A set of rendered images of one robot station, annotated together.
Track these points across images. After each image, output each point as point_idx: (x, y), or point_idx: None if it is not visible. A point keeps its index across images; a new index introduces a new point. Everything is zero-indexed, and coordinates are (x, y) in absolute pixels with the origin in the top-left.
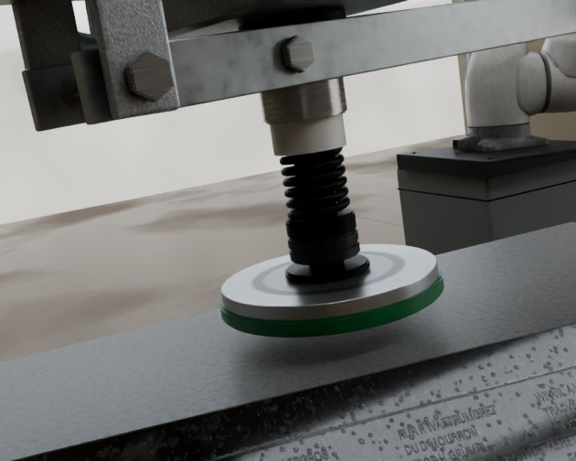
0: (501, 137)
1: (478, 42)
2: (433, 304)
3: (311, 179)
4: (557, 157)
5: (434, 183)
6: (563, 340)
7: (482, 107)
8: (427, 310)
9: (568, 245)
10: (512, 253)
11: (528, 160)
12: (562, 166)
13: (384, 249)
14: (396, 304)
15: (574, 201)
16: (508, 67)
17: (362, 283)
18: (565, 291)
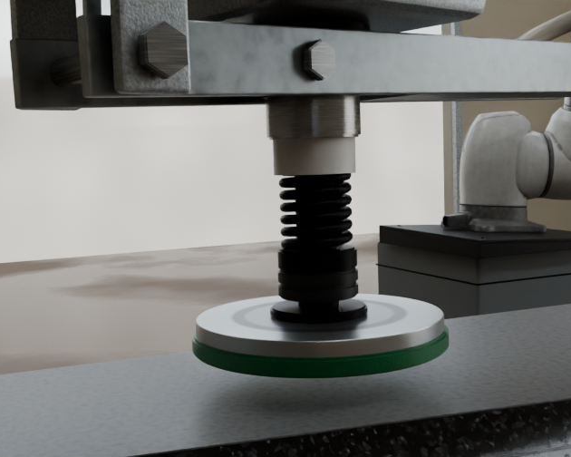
0: (496, 218)
1: (505, 83)
2: (432, 365)
3: (314, 205)
4: (556, 245)
5: (419, 260)
6: None
7: (478, 183)
8: (425, 371)
9: None
10: (517, 325)
11: (524, 244)
12: (560, 256)
13: (382, 299)
14: (399, 351)
15: (570, 296)
16: (509, 143)
17: (361, 325)
18: None
